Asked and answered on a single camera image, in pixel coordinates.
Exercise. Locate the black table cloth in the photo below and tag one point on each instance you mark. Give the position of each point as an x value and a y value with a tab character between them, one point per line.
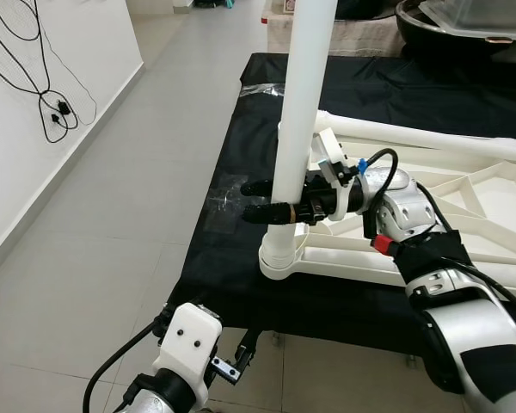
241	292

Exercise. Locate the clear tape strip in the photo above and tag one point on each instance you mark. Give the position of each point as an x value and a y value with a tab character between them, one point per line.
262	89

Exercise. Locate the black power adapter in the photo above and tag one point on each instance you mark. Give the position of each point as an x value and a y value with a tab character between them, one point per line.
63	107

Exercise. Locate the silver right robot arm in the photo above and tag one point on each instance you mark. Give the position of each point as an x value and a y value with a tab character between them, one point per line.
473	335

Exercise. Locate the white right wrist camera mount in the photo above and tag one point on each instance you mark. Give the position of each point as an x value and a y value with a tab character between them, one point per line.
331	155

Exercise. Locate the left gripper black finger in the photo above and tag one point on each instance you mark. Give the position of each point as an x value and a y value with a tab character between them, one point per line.
248	344

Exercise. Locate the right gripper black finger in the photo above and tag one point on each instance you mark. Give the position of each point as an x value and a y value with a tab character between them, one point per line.
258	188
267	214

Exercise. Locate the clear plastic storage box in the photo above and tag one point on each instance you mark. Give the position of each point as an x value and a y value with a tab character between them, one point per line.
482	17

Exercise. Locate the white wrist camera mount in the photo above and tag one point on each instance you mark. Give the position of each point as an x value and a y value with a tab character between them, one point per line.
189	340
331	155

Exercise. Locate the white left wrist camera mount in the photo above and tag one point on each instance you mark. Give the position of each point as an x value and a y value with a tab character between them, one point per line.
189	340

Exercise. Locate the clear tape cross patch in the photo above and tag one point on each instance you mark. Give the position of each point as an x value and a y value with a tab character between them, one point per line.
228	202

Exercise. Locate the white plastic children table top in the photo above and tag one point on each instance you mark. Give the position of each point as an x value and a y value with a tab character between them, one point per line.
490	198

